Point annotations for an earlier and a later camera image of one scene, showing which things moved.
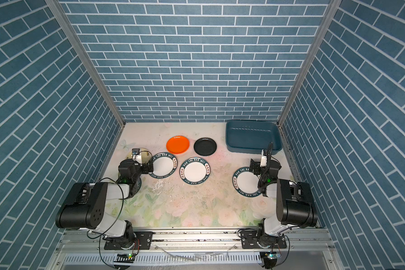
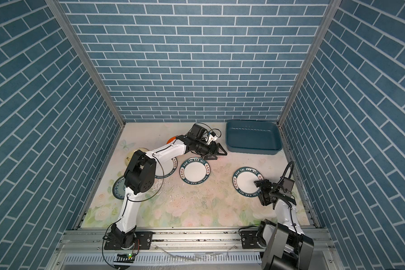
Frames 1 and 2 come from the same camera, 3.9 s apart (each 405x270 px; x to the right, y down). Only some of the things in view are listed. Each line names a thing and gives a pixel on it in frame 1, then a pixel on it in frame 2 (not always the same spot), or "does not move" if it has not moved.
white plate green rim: (246, 183) does not move
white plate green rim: (194, 170) does not move
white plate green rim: (164, 164) does not move
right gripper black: (257, 167) to (265, 184)
